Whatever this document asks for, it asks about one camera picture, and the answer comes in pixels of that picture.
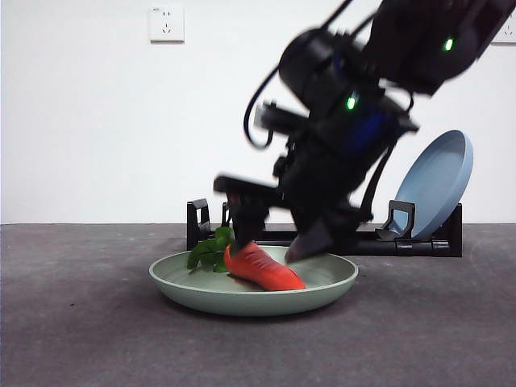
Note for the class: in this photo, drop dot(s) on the green plate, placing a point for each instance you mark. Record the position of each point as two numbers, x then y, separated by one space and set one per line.
250 303

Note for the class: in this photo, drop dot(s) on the orange carrot with green leaves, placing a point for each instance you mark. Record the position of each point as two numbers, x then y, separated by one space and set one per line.
266 272

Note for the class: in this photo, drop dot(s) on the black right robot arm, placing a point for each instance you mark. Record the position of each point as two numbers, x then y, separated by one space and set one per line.
423 40

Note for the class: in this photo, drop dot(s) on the white wall socket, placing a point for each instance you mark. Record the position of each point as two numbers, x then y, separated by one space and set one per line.
167 24
508 38

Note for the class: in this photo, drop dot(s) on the blue plate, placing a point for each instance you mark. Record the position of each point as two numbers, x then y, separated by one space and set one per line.
439 181

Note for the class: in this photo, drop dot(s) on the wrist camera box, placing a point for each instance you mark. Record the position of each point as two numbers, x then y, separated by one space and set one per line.
278 117

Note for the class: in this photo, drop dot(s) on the black plate rack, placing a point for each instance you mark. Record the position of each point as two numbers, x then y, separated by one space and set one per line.
423 246

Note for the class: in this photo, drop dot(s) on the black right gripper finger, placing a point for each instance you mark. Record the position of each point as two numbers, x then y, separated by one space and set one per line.
248 221
310 242

